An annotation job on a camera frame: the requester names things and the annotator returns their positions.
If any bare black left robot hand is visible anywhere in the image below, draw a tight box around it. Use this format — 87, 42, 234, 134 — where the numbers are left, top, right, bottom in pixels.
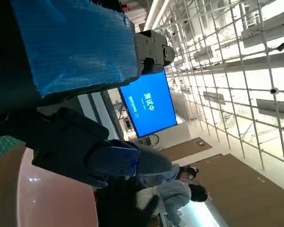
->
0, 0, 175, 190

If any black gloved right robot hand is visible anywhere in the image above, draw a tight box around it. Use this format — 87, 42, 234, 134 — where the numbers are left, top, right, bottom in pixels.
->
96, 176, 160, 227

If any pink bowl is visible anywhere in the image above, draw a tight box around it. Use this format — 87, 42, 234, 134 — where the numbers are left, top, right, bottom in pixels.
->
0, 144, 99, 227

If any person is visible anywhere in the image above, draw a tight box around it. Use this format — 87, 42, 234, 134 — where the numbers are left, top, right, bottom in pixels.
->
136, 181, 210, 224
142, 165, 200, 190

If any blue screen monitor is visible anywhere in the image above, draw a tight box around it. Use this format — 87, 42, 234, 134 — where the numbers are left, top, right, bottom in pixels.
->
119, 70, 178, 139

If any green cutting mat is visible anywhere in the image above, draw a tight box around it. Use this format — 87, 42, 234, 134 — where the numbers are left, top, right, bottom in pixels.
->
0, 134, 21, 166

